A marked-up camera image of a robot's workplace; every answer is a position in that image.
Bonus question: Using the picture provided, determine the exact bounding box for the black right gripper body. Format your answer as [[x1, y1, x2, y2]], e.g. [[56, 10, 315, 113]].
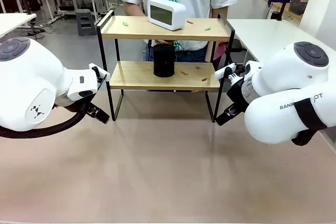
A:
[[226, 76, 250, 116]]

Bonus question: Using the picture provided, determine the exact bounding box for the white digital clock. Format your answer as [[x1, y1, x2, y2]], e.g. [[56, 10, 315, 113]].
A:
[[147, 0, 186, 31]]

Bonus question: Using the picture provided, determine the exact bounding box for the person's right forearm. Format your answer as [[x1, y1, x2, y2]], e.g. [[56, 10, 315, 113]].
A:
[[123, 0, 146, 17]]

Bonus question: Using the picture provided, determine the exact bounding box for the two-tier wood and metal shelf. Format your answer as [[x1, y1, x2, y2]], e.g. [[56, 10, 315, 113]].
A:
[[96, 10, 236, 124]]

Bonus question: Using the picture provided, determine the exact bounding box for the large white table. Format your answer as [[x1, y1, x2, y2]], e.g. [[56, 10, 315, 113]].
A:
[[226, 18, 336, 69]]

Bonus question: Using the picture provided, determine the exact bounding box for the black cylinder container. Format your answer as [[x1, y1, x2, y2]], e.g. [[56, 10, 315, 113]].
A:
[[153, 43, 176, 78]]

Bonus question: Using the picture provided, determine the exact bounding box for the grey step stool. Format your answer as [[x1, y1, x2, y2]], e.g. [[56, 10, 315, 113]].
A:
[[75, 8, 97, 37]]

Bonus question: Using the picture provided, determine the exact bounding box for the wooden bench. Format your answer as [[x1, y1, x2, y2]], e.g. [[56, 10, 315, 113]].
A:
[[262, 0, 304, 23]]

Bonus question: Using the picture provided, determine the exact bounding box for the grey mesh basket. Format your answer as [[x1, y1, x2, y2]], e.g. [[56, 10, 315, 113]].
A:
[[289, 0, 308, 15]]

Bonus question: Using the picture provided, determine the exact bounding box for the small white side table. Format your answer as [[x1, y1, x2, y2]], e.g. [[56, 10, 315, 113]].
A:
[[0, 13, 37, 40]]

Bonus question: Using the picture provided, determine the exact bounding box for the black backpack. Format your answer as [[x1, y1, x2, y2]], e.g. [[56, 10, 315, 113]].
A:
[[26, 0, 43, 12]]

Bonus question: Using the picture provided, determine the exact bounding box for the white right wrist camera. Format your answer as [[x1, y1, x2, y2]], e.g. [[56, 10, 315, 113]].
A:
[[214, 62, 237, 81]]

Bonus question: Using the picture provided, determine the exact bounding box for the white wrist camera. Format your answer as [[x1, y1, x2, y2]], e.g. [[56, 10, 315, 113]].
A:
[[214, 62, 237, 81], [88, 62, 111, 82]]

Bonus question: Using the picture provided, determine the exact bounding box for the black sleeved arm cable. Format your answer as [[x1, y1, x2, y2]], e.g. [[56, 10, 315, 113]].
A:
[[0, 97, 93, 139]]

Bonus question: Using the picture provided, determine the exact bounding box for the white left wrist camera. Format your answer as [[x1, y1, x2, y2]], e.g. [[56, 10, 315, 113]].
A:
[[88, 62, 111, 82]]

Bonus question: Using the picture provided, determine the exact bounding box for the black strap on arm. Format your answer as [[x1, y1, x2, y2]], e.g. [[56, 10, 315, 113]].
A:
[[290, 98, 328, 146]]

